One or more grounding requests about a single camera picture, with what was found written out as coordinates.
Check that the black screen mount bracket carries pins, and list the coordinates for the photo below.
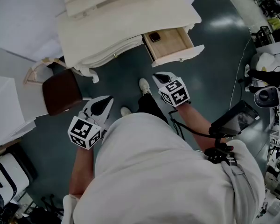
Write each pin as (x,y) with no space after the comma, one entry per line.
(218,151)

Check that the person's white shirt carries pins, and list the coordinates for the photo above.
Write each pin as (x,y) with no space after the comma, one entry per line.
(158,176)

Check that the person's right forearm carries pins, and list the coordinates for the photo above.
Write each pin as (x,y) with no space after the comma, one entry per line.
(191,120)

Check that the cream white dressing table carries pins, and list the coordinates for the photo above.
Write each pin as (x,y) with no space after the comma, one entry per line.
(130,15)

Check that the small black square device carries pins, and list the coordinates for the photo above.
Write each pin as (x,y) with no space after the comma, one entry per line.
(155,37)

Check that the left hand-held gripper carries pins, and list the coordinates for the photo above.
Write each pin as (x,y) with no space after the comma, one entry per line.
(84,132)

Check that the white round camera device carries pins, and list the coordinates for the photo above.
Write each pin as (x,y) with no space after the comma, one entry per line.
(267,97)

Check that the white cardboard box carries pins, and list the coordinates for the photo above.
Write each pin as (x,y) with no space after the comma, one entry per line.
(4,106)

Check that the person's left white shoe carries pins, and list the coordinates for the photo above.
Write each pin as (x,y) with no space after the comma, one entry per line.
(126,111)

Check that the person's white shoe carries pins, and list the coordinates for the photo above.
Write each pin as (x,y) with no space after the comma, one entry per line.
(144,85)
(126,111)

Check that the person's right white shoe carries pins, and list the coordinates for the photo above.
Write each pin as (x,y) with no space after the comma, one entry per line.
(144,85)

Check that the large white wooden drawer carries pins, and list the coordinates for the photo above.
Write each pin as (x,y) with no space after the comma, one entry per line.
(170,45)

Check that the person's left forearm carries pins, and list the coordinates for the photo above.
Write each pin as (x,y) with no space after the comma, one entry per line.
(82,171)

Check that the black crate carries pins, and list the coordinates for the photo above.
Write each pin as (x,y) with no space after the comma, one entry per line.
(262,36)

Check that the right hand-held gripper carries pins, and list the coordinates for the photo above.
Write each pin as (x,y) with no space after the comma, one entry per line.
(175,92)

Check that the person's black trousers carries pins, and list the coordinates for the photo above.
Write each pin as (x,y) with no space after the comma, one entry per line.
(149,106)

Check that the white fabric bundle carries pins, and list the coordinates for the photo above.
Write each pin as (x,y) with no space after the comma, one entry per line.
(263,60)

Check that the white box appliance black trim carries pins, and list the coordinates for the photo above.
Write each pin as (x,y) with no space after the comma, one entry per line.
(11,171)

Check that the cream chair with brown seat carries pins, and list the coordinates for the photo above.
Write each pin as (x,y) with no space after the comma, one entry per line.
(60,94)

